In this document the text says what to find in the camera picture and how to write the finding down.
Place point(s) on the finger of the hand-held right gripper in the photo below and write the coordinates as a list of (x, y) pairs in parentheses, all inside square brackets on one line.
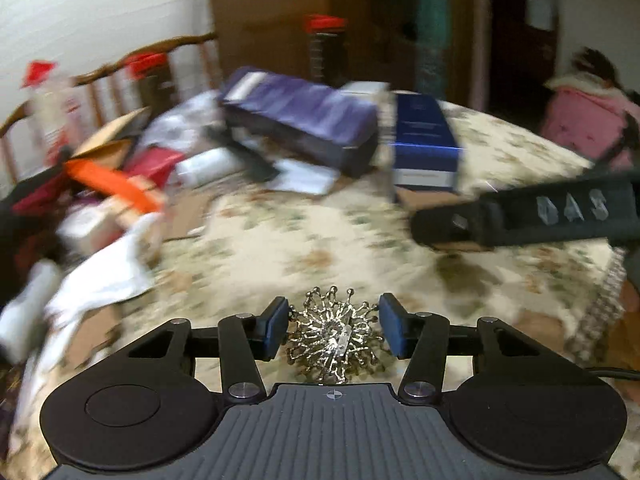
[(445, 225)]

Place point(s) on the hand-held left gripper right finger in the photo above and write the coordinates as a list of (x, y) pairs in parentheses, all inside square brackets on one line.
[(392, 327)]

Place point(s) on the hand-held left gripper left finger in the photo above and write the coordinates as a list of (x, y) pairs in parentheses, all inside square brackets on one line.
[(275, 330)]

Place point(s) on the silver spiky metal ball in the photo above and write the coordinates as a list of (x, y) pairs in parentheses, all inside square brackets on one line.
[(332, 335)]

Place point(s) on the dark blue box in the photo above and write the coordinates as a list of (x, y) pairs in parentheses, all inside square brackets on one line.
[(425, 140)]

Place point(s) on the angled brown cardboard piece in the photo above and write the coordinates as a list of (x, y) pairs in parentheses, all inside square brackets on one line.
[(187, 215)]

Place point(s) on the white paper sheet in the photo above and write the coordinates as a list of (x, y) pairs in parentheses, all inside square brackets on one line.
[(305, 177)]

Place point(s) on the small white box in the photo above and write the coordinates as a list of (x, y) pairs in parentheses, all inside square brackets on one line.
[(367, 91)]

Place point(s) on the white cylindrical bottle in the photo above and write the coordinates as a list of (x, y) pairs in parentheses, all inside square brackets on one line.
[(210, 166)]

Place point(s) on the long purple patterned box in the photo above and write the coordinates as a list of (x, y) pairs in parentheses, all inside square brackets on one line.
[(305, 115)]

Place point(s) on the white cloth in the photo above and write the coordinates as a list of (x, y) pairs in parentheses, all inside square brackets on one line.
[(105, 275)]

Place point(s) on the dark wooden door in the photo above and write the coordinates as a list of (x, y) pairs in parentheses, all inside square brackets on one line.
[(525, 25)]

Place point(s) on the flat red box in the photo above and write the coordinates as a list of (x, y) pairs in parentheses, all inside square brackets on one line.
[(157, 165)]

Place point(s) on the green pillar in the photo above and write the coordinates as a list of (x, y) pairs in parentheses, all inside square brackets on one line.
[(435, 20)]

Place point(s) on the white printed carton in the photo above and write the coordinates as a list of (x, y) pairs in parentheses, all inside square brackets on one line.
[(90, 230)]

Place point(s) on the dark jar with red lid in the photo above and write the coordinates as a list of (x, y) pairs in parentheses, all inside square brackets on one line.
[(150, 82), (325, 50)]

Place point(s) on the crumpled clear plastic bag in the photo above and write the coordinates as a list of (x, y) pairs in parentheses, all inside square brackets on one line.
[(180, 117)]

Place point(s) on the brown paper envelope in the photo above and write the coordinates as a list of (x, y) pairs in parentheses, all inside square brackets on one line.
[(107, 135)]

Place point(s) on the large brown cardboard box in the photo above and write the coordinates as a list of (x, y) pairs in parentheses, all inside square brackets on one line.
[(300, 0)]

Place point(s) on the black and maroon clothing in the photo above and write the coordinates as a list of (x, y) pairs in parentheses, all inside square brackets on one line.
[(25, 230)]

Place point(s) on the wooden chair with slats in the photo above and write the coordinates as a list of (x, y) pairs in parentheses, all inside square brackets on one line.
[(100, 77)]

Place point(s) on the red-capped clear bottle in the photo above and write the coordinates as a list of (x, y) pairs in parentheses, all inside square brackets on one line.
[(47, 110)]

